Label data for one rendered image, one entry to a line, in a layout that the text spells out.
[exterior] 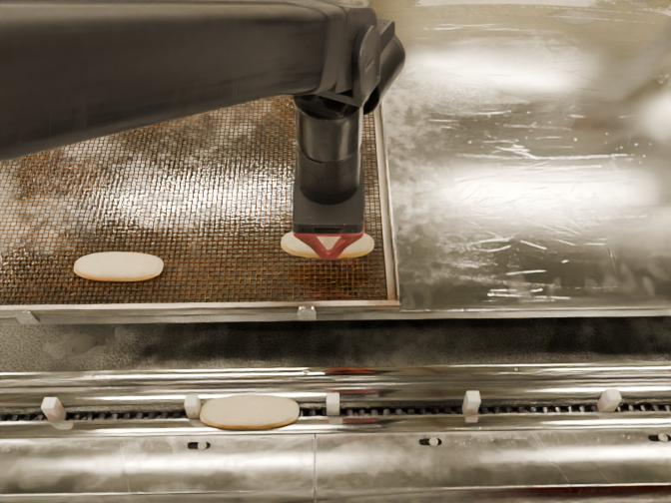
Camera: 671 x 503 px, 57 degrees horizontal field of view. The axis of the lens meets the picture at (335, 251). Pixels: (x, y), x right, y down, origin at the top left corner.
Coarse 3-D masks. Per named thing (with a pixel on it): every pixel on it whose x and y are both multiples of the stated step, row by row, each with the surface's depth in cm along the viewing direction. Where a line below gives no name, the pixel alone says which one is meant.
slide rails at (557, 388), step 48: (240, 384) 65; (288, 384) 65; (336, 384) 65; (384, 384) 65; (432, 384) 65; (480, 384) 65; (528, 384) 65; (576, 384) 65; (624, 384) 65; (0, 432) 61; (48, 432) 61; (96, 432) 61; (144, 432) 61; (192, 432) 61
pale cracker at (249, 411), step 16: (224, 400) 63; (240, 400) 62; (256, 400) 62; (272, 400) 62; (288, 400) 63; (208, 416) 61; (224, 416) 61; (240, 416) 61; (256, 416) 61; (272, 416) 61; (288, 416) 62
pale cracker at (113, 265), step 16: (96, 256) 70; (112, 256) 69; (128, 256) 70; (144, 256) 70; (80, 272) 69; (96, 272) 68; (112, 272) 68; (128, 272) 68; (144, 272) 68; (160, 272) 69
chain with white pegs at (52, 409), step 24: (48, 408) 61; (192, 408) 61; (312, 408) 64; (336, 408) 62; (360, 408) 64; (384, 408) 64; (408, 408) 64; (432, 408) 64; (456, 408) 64; (480, 408) 64; (504, 408) 64; (528, 408) 64; (552, 408) 65; (576, 408) 65; (600, 408) 63; (624, 408) 65; (648, 408) 65
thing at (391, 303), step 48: (96, 144) 81; (144, 144) 80; (288, 144) 81; (384, 144) 79; (144, 192) 76; (192, 192) 76; (240, 192) 76; (384, 192) 76; (0, 240) 72; (192, 240) 72; (384, 240) 72; (48, 288) 68; (192, 288) 68; (240, 288) 68; (288, 288) 68; (336, 288) 68
